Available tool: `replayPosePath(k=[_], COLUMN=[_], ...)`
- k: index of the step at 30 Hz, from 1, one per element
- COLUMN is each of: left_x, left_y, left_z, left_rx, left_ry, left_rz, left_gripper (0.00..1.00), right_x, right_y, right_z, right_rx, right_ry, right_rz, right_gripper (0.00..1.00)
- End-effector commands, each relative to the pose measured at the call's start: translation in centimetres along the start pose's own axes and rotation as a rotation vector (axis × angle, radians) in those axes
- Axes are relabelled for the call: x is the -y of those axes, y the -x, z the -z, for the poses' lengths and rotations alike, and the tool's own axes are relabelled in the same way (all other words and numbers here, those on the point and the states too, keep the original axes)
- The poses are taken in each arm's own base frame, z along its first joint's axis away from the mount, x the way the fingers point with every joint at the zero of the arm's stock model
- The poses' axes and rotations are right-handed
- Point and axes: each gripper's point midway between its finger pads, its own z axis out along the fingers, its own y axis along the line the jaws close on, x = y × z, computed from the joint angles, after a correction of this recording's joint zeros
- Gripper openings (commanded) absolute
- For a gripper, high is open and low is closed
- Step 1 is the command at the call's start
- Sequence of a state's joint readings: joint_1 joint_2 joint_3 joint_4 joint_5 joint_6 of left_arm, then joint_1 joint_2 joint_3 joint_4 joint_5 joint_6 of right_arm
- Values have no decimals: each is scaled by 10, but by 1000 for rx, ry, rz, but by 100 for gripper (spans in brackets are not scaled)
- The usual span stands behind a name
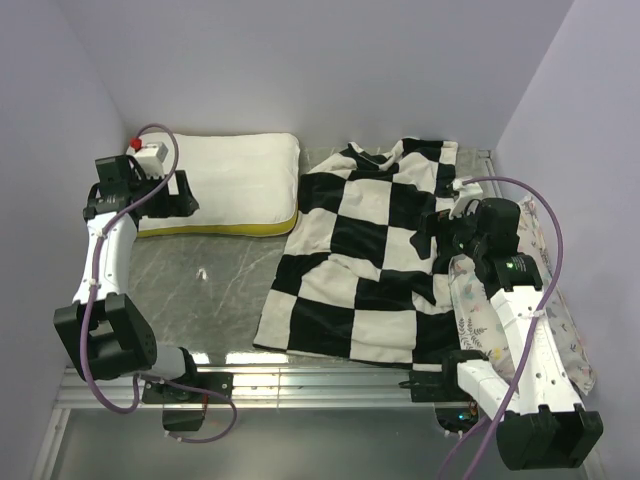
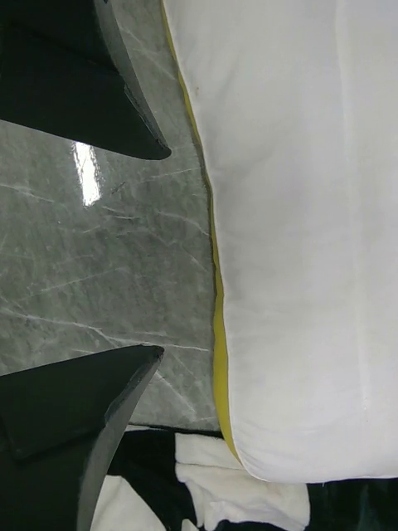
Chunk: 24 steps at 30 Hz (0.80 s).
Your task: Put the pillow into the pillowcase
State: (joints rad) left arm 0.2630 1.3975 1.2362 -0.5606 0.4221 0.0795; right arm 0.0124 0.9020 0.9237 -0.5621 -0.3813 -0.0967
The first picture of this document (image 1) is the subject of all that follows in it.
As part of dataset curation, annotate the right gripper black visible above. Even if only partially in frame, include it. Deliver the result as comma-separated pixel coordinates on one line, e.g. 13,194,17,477
410,200,488,260

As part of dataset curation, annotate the white pillow yellow edge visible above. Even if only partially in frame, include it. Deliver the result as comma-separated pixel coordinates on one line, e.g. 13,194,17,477
138,133,301,238

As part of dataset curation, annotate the black white checkered pillowcase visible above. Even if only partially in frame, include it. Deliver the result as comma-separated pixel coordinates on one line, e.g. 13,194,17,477
253,138,460,368

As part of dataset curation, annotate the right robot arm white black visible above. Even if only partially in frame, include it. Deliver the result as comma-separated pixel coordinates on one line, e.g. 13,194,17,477
418,198,603,471

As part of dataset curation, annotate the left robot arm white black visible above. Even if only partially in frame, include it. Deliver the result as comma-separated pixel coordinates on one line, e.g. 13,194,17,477
53,155,202,402

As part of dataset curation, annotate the floral printed pillow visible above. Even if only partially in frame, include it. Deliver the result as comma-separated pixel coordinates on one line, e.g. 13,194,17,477
448,195,596,395

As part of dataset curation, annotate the small white scrap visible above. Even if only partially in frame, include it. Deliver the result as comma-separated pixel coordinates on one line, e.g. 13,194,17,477
196,268,209,281

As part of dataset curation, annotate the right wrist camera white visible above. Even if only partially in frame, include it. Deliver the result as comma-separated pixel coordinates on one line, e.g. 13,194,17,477
449,178,483,220

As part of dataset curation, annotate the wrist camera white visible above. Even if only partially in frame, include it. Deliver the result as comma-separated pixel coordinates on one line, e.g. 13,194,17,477
128,142,168,180
449,178,483,220

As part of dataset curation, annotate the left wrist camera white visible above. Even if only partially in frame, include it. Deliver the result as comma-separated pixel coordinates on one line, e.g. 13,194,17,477
128,142,168,180

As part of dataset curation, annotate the aluminium right side rail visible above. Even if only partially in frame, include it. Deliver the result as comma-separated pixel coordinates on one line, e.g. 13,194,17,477
477,150,503,198

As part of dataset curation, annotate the aluminium rail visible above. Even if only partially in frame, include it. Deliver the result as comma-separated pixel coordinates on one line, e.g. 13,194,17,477
477,150,503,198
54,364,469,409

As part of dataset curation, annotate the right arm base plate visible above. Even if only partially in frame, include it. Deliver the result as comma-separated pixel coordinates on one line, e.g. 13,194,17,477
398,371,471,403

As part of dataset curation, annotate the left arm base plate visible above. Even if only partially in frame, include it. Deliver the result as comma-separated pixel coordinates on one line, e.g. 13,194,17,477
142,372,234,405

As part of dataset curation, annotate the aluminium front rail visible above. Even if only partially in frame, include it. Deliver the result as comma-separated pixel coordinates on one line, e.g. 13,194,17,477
54,364,469,409

